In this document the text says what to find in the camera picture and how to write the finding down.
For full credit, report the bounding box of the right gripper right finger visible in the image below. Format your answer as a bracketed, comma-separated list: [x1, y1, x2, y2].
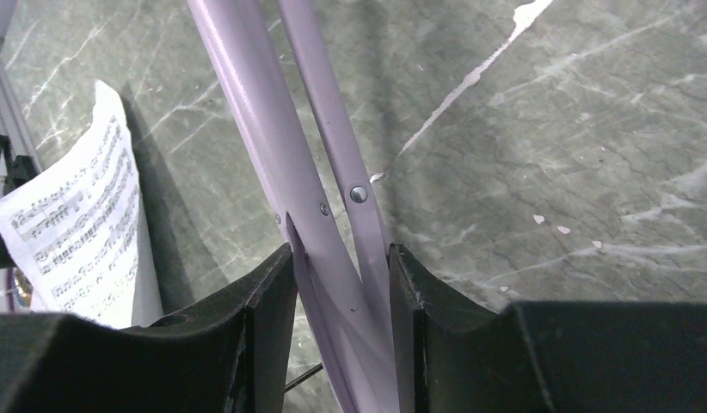
[389, 244, 707, 412]

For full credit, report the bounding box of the lilac perforated music stand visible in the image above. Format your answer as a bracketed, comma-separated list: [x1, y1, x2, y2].
[189, 0, 400, 412]

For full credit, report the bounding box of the black microphone shock mount stand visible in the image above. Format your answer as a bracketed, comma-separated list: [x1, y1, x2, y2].
[285, 363, 323, 392]

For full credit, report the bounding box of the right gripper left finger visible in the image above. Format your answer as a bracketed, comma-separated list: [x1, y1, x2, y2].
[0, 244, 297, 412]

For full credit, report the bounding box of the lower sheet music page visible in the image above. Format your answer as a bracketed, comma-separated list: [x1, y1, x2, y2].
[132, 200, 164, 327]

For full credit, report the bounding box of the top sheet music page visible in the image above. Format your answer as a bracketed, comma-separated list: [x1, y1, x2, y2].
[0, 80, 140, 329]

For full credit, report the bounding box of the sheet music page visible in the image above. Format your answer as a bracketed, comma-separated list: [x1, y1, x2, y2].
[132, 200, 164, 327]
[0, 80, 140, 329]

